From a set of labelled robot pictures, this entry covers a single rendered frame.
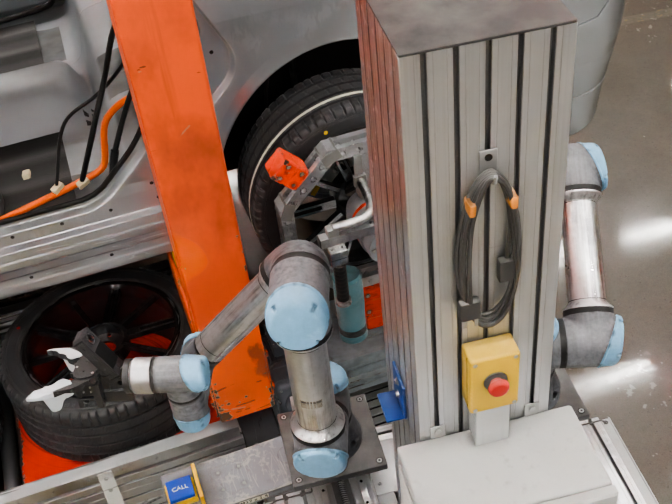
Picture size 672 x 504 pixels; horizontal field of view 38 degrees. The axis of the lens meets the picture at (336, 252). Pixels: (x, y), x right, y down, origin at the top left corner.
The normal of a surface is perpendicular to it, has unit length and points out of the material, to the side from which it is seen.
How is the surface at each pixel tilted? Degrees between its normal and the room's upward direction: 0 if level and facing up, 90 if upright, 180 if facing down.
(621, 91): 0
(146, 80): 90
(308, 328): 82
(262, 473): 0
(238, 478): 0
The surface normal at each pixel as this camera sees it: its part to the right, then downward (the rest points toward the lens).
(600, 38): 0.52, 0.54
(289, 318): -0.04, 0.56
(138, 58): 0.32, 0.60
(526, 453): -0.09, -0.75
